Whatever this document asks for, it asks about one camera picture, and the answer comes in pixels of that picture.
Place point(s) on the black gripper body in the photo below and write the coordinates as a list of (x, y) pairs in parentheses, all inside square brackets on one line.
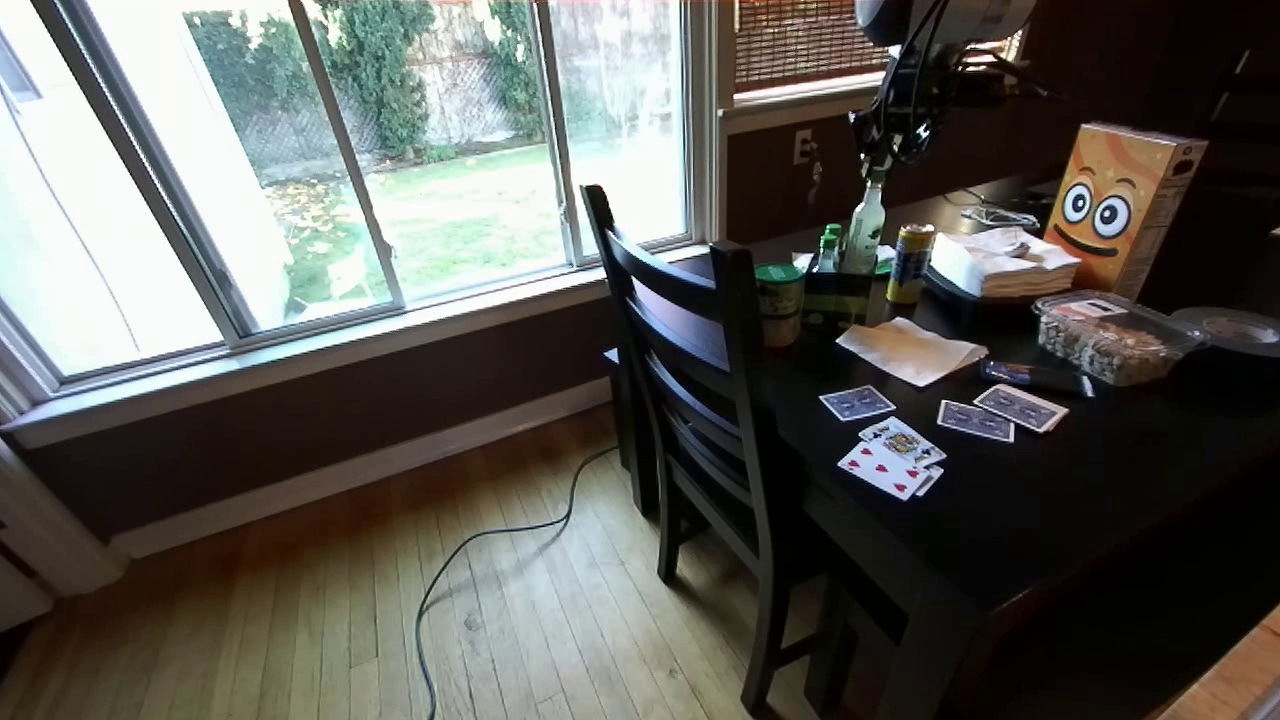
[(907, 105)]

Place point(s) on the clear bottle with green cap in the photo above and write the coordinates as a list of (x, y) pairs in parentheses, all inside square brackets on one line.
[(866, 226)]

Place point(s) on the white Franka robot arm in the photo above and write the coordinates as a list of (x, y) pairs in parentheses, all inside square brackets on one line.
[(947, 18)]

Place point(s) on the green capped bottle in carton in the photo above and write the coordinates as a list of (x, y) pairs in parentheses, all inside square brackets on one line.
[(831, 247)]

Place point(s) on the dark green bottle carrier carton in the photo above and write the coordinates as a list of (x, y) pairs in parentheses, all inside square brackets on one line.
[(842, 303)]

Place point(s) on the yellow label can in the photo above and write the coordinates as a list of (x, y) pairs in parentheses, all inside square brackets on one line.
[(914, 266)]

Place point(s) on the bamboo window blind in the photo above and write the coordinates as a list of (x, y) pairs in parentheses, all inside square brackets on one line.
[(801, 41)]

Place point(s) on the green label can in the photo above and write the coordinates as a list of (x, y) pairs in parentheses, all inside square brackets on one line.
[(782, 304)]

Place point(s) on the white paper napkin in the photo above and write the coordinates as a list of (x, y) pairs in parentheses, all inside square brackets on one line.
[(908, 351)]

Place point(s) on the brown smiley face box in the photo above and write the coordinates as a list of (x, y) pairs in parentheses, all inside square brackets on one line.
[(1121, 200)]

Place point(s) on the blue-backed playing card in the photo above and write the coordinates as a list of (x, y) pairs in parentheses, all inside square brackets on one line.
[(856, 402), (975, 420)]

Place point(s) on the clear plastic food container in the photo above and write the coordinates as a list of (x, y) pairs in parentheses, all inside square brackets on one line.
[(1105, 343)]

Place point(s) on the blue-backed card deck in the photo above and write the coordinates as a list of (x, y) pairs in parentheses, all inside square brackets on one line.
[(1020, 404)]

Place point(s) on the face-up king playing card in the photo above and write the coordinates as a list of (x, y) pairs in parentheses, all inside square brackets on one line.
[(907, 440)]

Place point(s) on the black wooden chair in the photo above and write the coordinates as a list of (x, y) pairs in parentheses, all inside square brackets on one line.
[(693, 387)]

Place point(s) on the face-up red playing card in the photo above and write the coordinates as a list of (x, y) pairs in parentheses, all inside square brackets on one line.
[(881, 471)]

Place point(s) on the dark round bowl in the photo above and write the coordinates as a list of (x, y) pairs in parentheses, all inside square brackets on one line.
[(1224, 331)]

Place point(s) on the black wooden table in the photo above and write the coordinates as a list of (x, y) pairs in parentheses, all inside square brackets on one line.
[(1094, 505)]

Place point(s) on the robot stand with wooden edge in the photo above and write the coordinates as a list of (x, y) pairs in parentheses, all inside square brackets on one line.
[(1224, 683)]

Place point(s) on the white wall outlet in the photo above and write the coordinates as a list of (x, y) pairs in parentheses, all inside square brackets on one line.
[(804, 147)]

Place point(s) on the large white window frame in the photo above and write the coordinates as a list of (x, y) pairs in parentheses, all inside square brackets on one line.
[(341, 331)]

